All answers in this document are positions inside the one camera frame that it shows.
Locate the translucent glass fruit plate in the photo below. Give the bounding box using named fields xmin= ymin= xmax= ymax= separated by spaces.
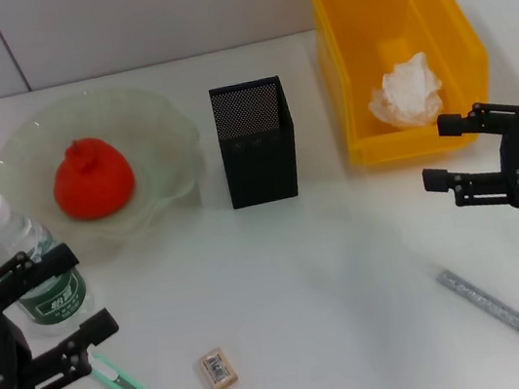
xmin=0 ymin=74 xmax=220 ymax=275

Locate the white paper ball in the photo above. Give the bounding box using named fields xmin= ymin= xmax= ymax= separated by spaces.
xmin=360 ymin=49 xmax=451 ymax=136

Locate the black mesh pen holder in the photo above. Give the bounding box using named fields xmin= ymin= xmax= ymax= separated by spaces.
xmin=207 ymin=73 xmax=306 ymax=212

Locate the yellow plastic bin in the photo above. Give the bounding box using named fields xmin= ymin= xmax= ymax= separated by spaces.
xmin=305 ymin=0 xmax=502 ymax=172

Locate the beige eraser with barcode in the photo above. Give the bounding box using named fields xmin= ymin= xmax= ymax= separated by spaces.
xmin=196 ymin=347 xmax=242 ymax=389

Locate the orange fruit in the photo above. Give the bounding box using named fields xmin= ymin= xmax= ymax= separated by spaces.
xmin=44 ymin=132 xmax=140 ymax=226

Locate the grey glitter pen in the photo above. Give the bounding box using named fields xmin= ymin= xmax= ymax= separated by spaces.
xmin=433 ymin=258 xmax=519 ymax=367

